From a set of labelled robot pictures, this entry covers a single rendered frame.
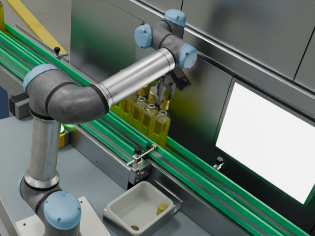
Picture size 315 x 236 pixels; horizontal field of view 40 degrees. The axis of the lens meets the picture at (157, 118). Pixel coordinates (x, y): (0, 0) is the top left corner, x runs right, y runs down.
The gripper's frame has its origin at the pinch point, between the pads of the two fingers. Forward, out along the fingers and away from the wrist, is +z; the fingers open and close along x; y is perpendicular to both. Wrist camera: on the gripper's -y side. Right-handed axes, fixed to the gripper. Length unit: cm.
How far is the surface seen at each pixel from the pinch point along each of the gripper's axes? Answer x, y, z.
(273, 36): -17.2, -26.4, -35.3
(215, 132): -13.7, -17.1, 10.3
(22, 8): -102, 305, 106
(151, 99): 2.6, 4.9, 1.4
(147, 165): 8.1, -3.8, 27.1
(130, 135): 7.4, 9.2, 20.4
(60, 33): -110, 245, 110
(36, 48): 5, 87, 19
